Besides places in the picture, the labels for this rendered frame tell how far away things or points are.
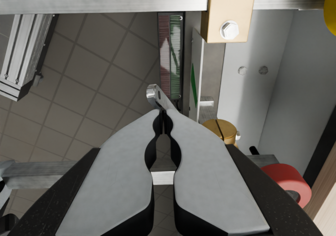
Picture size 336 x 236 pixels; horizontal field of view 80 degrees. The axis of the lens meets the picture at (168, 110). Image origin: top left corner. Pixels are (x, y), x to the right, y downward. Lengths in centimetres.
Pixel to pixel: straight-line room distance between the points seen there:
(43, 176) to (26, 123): 119
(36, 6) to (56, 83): 104
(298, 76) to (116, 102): 99
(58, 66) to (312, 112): 115
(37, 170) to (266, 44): 51
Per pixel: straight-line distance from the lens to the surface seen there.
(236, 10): 26
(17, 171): 41
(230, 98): 55
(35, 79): 128
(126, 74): 117
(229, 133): 29
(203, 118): 37
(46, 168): 39
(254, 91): 56
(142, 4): 26
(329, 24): 26
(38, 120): 151
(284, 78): 54
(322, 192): 39
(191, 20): 39
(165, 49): 39
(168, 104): 15
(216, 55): 41
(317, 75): 46
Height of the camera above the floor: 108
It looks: 60 degrees down
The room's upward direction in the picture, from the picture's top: 177 degrees clockwise
